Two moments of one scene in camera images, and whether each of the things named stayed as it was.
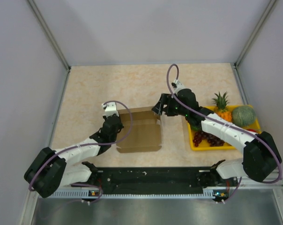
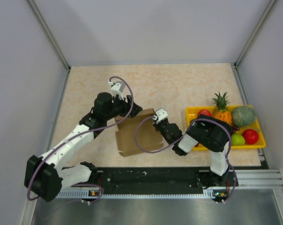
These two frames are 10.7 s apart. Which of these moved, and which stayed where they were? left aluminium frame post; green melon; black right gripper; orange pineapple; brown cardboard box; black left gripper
Moved: black left gripper; black right gripper
Stayed: left aluminium frame post; orange pineapple; brown cardboard box; green melon
